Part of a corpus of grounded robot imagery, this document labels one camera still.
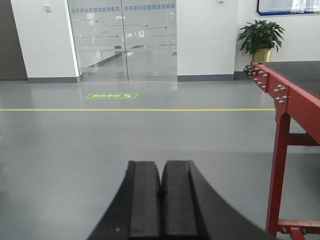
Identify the white wall switch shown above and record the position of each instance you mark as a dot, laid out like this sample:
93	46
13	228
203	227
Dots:
47	8

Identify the green floor sticker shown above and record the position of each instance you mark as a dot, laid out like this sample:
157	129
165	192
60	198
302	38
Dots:
124	95

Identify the frosted glass double door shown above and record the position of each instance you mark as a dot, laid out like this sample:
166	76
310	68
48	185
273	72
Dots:
125	40

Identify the red metal table frame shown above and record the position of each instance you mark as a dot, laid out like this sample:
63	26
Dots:
295	89

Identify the blue framed wall board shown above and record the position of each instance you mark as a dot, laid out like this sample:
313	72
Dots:
287	7

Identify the green potted plant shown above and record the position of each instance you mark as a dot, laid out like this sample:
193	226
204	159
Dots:
261	34

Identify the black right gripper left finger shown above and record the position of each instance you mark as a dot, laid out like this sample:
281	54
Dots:
134	212

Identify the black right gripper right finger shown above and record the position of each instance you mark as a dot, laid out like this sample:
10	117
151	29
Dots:
193	210

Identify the gold plant pot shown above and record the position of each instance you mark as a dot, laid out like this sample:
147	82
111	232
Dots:
262	55

